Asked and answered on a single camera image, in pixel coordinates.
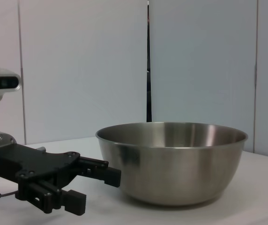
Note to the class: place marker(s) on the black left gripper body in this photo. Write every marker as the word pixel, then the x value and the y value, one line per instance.
pixel 31 161

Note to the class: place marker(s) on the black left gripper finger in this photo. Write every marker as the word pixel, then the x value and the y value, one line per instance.
pixel 111 177
pixel 75 199

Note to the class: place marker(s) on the stainless steel mixing bowl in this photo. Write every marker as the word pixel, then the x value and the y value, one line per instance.
pixel 171 171

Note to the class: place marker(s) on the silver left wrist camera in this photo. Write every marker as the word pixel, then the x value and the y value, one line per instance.
pixel 0 82

